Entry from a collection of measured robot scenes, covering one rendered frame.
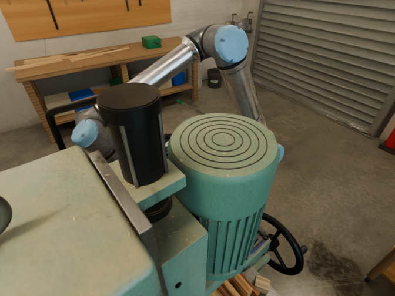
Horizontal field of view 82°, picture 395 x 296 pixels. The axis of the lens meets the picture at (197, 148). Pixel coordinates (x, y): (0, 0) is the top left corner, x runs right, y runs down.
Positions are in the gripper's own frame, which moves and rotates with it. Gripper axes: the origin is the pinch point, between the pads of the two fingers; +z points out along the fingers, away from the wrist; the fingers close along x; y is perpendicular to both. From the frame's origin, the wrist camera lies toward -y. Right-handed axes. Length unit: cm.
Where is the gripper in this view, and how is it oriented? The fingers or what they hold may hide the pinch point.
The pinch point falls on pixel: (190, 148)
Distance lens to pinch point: 65.5
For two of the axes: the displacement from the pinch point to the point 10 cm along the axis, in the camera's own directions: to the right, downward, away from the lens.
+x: 5.7, 2.5, 7.8
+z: 8.2, -1.6, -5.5
